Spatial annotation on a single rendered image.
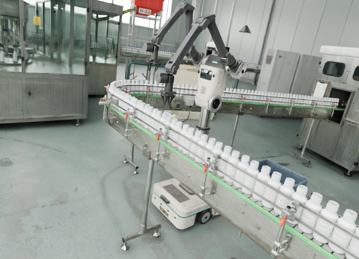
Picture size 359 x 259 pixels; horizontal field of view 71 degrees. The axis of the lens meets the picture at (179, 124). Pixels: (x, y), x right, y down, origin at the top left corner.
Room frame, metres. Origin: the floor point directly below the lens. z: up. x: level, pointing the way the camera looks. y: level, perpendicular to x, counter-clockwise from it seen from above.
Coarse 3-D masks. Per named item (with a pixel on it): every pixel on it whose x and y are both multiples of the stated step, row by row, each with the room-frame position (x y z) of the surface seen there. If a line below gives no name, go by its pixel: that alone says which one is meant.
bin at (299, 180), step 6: (264, 162) 1.69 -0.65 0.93; (270, 162) 1.69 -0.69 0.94; (258, 168) 1.65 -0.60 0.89; (276, 168) 1.65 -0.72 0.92; (282, 168) 1.61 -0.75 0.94; (270, 174) 1.67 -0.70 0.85; (282, 174) 1.61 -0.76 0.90; (288, 174) 1.57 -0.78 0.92; (294, 174) 1.55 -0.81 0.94; (282, 180) 1.60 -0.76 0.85; (300, 180) 1.51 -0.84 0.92; (306, 180) 1.46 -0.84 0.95; (294, 186) 1.36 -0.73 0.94; (240, 234) 1.17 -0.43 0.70
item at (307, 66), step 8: (304, 56) 7.47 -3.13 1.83; (312, 56) 7.57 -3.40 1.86; (304, 64) 7.50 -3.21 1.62; (312, 64) 7.61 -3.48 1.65; (296, 72) 7.47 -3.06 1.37; (304, 72) 7.53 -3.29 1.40; (312, 72) 7.64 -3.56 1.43; (296, 80) 7.46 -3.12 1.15; (304, 80) 7.56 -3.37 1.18; (312, 80) 7.68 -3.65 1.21; (296, 88) 7.49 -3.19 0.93; (304, 88) 7.60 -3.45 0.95; (312, 88) 7.72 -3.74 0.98
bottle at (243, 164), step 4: (244, 156) 1.18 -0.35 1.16; (248, 156) 1.18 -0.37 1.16; (244, 160) 1.15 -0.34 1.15; (248, 160) 1.15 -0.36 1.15; (240, 164) 1.15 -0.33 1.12; (244, 164) 1.15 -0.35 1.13; (248, 164) 1.16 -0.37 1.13; (244, 168) 1.14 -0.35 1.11; (236, 172) 1.16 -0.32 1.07; (240, 172) 1.14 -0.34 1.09; (236, 176) 1.16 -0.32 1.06; (240, 176) 1.14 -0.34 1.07; (244, 176) 1.14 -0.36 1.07; (240, 180) 1.14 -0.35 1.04; (236, 184) 1.15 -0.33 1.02; (240, 188) 1.14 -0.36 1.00
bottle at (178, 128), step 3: (177, 123) 1.56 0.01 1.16; (180, 123) 1.55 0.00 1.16; (177, 126) 1.55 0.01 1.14; (180, 126) 1.55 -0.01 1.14; (174, 129) 1.56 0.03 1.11; (177, 129) 1.54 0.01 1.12; (180, 129) 1.55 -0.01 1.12; (174, 132) 1.55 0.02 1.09; (174, 135) 1.55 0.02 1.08; (177, 135) 1.54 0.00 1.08; (174, 138) 1.55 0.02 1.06; (177, 138) 1.54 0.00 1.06; (177, 141) 1.54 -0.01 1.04; (174, 144) 1.54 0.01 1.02
